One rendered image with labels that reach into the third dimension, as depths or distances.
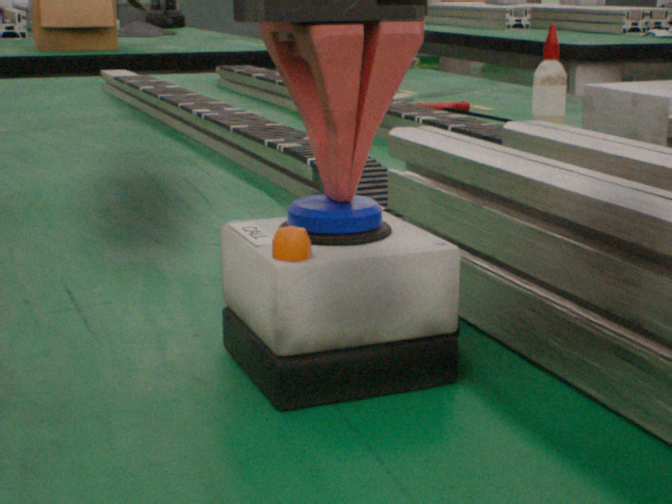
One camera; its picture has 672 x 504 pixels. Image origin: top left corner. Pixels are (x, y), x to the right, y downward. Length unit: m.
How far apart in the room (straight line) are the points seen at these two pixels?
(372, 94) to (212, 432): 0.14
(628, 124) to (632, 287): 0.32
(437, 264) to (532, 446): 0.08
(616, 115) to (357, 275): 0.35
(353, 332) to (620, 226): 0.11
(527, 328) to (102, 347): 0.19
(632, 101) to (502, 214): 0.25
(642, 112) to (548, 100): 0.52
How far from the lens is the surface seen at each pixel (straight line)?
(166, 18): 4.08
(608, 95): 0.71
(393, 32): 0.39
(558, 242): 0.43
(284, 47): 0.43
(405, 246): 0.41
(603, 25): 3.76
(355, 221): 0.41
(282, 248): 0.39
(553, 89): 1.20
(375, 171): 0.76
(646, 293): 0.39
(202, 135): 1.08
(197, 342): 0.48
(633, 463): 0.38
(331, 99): 0.39
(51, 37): 2.72
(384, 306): 0.40
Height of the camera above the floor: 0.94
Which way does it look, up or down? 15 degrees down
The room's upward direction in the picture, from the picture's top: straight up
